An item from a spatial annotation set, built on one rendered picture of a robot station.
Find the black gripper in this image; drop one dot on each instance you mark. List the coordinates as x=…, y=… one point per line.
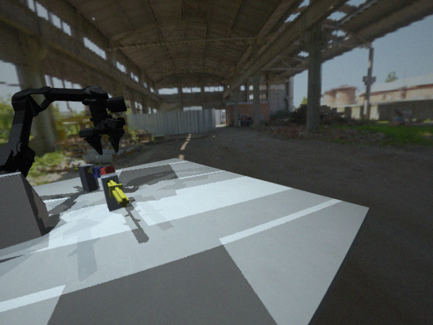
x=94, y=134

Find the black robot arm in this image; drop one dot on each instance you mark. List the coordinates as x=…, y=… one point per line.
x=16, y=156

